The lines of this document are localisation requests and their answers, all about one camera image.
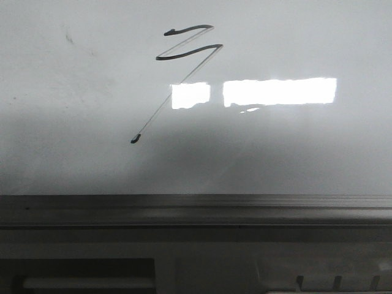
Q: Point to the white whiteboard with aluminium frame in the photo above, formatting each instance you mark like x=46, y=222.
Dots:
x=195, y=113

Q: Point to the grey base unit below board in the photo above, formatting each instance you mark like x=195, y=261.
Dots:
x=197, y=259

